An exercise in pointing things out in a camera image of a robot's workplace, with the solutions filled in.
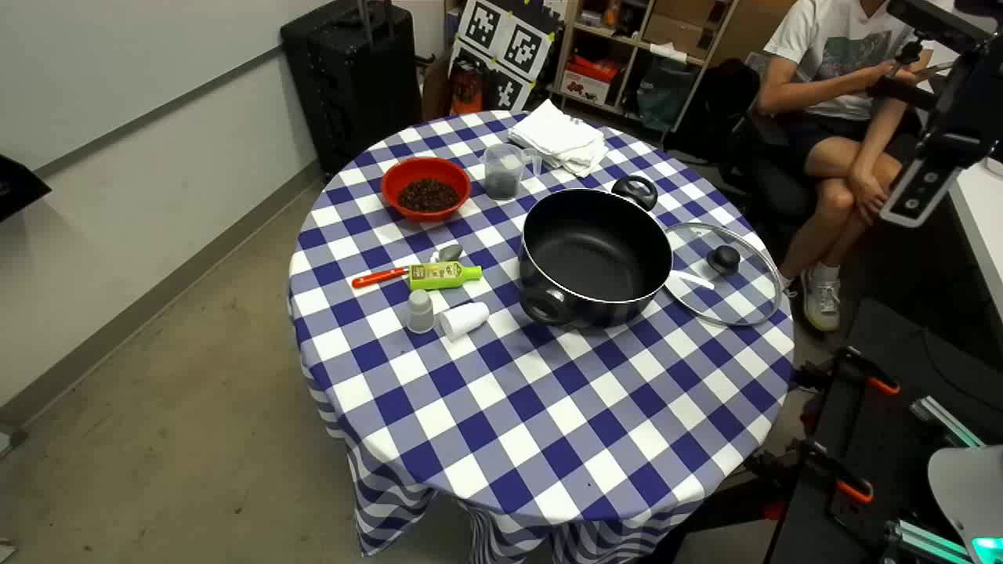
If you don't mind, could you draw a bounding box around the red bowl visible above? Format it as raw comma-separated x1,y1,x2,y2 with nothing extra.
375,154,475,228

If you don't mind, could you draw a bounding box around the person right hand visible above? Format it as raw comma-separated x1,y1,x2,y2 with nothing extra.
887,45,935,89

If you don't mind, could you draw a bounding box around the seated person white shirt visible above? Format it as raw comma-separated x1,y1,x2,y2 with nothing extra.
756,0,943,339

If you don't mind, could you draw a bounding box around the grey round disc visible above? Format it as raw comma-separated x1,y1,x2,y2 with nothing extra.
926,444,1003,558

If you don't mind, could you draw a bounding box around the black white marker board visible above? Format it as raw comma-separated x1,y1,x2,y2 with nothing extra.
444,0,562,114

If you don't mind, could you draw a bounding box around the teal metal bar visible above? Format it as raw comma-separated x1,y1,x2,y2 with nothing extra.
885,517,977,564
905,392,987,453

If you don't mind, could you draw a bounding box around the black hard case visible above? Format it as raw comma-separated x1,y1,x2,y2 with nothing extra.
278,0,427,177

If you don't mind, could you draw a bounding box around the black equipment cart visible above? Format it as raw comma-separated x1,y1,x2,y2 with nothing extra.
765,299,1003,564

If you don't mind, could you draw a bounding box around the red storage bin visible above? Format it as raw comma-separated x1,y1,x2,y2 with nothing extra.
562,57,620,108

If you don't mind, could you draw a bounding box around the black office chair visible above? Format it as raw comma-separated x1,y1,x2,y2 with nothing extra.
684,57,812,228

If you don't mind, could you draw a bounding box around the blue white checkered tablecloth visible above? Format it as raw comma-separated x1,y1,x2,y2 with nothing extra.
286,108,798,564

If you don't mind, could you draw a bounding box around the wooden shelf unit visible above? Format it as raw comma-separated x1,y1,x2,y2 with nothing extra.
552,0,797,138

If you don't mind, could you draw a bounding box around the white sneaker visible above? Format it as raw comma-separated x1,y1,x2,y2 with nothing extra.
798,261,846,335

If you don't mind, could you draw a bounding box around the person left hand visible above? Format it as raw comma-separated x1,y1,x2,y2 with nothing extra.
846,166,889,225

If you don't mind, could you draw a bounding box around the orange bag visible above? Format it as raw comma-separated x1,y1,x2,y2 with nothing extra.
447,67,490,115

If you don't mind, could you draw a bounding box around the red handled spoon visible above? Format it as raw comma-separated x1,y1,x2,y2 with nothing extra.
348,243,464,291

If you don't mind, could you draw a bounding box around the black orange clamp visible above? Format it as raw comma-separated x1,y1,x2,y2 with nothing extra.
798,440,879,510
831,346,903,402

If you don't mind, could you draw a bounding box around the dark food in bowl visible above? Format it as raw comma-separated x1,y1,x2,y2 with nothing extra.
398,179,460,212

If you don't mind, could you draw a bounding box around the clear glass jar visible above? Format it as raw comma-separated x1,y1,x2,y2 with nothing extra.
481,142,531,201

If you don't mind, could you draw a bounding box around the black cooking pot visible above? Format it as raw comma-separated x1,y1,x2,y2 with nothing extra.
516,173,675,332

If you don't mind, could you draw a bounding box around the glass lid black knob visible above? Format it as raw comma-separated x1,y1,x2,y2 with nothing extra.
666,219,785,329

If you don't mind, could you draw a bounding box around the small white bottle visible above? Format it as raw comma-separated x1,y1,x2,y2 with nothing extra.
437,301,492,341

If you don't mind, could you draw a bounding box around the white salt shaker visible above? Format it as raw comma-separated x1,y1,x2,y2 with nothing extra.
400,290,440,339

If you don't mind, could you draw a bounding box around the black flat panel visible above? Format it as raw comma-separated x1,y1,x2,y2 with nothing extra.
0,154,53,225

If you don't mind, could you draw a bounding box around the white folded towel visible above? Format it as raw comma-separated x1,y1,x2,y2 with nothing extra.
508,99,610,179

